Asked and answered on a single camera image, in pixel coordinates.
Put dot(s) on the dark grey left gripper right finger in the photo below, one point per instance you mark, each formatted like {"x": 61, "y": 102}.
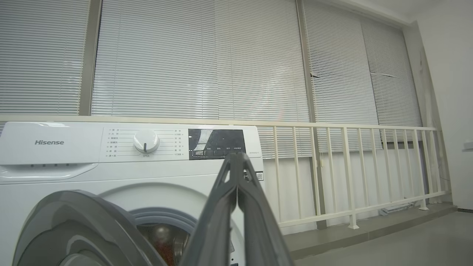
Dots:
{"x": 258, "y": 229}

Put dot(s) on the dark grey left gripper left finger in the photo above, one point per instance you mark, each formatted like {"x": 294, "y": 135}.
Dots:
{"x": 214, "y": 229}

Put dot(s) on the black round washer door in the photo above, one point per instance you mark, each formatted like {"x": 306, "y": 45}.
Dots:
{"x": 74, "y": 221}

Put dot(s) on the stainless steel washing machine drum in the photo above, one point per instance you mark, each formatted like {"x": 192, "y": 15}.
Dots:
{"x": 162, "y": 232}

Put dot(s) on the black washing machine display panel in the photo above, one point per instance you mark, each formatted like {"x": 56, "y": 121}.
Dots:
{"x": 221, "y": 140}

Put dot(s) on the white plastic control knob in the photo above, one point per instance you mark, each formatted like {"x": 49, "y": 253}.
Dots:
{"x": 146, "y": 140}

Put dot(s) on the white front-load washing machine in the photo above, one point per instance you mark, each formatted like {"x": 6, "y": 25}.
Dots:
{"x": 111, "y": 170}

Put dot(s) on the small QR code sticker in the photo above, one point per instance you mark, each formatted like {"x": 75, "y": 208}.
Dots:
{"x": 259, "y": 176}

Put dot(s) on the cream metal railing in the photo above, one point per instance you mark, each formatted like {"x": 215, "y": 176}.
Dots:
{"x": 349, "y": 177}

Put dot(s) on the white strip on floor ledge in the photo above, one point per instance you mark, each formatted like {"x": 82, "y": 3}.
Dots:
{"x": 397, "y": 208}

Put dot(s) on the white venetian window blind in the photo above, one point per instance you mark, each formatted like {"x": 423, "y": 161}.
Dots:
{"x": 166, "y": 55}
{"x": 40, "y": 55}
{"x": 340, "y": 74}
{"x": 391, "y": 74}

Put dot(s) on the white detergent drawer front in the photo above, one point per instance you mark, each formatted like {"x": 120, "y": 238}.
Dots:
{"x": 48, "y": 155}

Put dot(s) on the grey window frame post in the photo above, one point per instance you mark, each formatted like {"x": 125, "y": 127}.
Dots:
{"x": 320, "y": 207}
{"x": 88, "y": 74}

